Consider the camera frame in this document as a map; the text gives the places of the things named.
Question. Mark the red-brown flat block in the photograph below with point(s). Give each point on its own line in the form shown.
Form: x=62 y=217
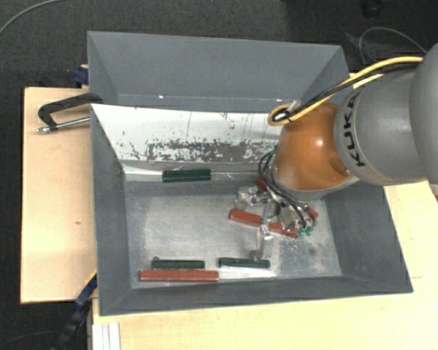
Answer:
x=261 y=183
x=179 y=275
x=245 y=217

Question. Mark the dark green flat block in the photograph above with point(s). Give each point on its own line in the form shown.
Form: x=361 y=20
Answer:
x=187 y=175
x=244 y=263
x=178 y=264

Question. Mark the grey metal bin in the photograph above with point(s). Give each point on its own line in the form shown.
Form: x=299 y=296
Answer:
x=190 y=224

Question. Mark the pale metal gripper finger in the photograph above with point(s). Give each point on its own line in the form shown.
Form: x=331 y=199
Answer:
x=249 y=196
x=265 y=240

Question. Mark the pale wood board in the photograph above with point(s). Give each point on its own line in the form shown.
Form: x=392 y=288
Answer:
x=56 y=195

